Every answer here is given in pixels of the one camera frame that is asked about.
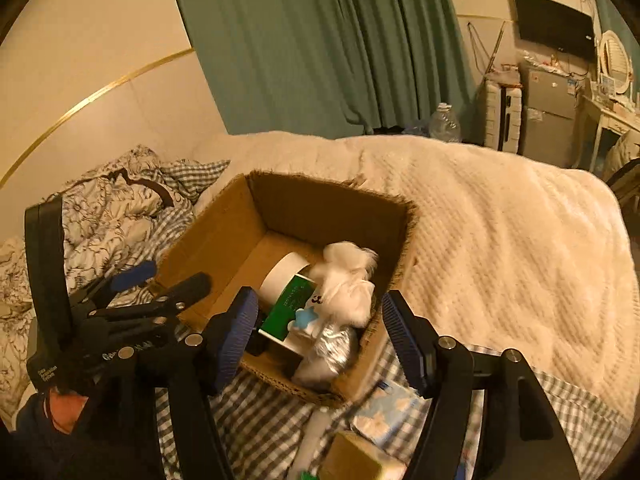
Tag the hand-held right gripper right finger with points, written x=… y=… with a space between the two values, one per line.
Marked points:
x=406 y=346

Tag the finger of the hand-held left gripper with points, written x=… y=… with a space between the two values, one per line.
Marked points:
x=132 y=275
x=190 y=287

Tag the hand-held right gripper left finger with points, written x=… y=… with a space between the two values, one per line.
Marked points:
x=237 y=342

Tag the brown cardboard box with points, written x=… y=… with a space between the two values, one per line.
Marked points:
x=220 y=240

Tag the white spray bottle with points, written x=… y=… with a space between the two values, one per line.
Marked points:
x=312 y=440

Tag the person's left forearm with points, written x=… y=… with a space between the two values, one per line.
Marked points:
x=45 y=452

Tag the person's left hand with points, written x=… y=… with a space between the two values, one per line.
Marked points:
x=65 y=406

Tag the blue and white tissue pack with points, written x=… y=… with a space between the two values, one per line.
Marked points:
x=385 y=410

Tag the floral pillow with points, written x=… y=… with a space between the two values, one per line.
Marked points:
x=100 y=210

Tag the white jar with green label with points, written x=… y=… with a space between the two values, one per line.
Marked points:
x=285 y=280

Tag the silver foil bag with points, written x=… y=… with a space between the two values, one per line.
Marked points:
x=325 y=355

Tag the white plush toy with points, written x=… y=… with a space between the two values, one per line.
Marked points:
x=345 y=290

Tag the dark brown headband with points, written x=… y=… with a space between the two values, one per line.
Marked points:
x=159 y=191

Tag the small yellow box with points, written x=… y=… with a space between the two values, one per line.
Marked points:
x=356 y=457

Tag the cream fleece blanket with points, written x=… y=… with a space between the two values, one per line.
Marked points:
x=500 y=240

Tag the clear water bottle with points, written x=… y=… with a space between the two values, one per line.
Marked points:
x=445 y=125

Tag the white suitcase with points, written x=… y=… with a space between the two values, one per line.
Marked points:
x=502 y=115

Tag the grey mini fridge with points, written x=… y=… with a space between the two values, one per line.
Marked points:
x=550 y=125

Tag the dark chair with cloth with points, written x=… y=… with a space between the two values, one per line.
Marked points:
x=625 y=180

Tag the green curtain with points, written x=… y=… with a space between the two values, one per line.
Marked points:
x=300 y=35

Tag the white vanity table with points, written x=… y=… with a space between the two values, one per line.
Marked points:
x=615 y=120

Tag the white oval mirror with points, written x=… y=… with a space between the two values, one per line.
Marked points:
x=616 y=62

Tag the teal window curtain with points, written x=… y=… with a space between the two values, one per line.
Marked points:
x=616 y=12

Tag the black wall television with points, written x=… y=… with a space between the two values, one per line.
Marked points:
x=550 y=25

